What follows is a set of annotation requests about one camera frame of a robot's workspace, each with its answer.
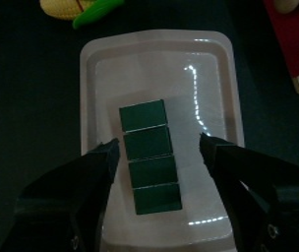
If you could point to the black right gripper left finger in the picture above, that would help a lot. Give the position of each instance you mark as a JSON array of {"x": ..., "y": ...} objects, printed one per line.
[{"x": 75, "y": 183}]

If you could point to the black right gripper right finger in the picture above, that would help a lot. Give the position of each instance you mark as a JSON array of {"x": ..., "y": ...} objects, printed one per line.
[{"x": 253, "y": 177}]

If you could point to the green block strip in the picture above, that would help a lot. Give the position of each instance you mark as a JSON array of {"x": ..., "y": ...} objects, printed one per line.
[{"x": 150, "y": 157}]

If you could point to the white plastic tray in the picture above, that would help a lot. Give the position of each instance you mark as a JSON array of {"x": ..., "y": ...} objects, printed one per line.
[{"x": 164, "y": 72}]

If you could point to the red wooden box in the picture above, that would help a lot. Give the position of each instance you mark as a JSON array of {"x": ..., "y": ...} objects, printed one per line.
[{"x": 297, "y": 39}]

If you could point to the beige round toy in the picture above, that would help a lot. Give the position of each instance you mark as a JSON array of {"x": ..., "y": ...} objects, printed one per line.
[{"x": 287, "y": 4}]

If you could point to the toy corn cob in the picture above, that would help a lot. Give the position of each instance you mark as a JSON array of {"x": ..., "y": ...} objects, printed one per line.
[{"x": 80, "y": 8}]

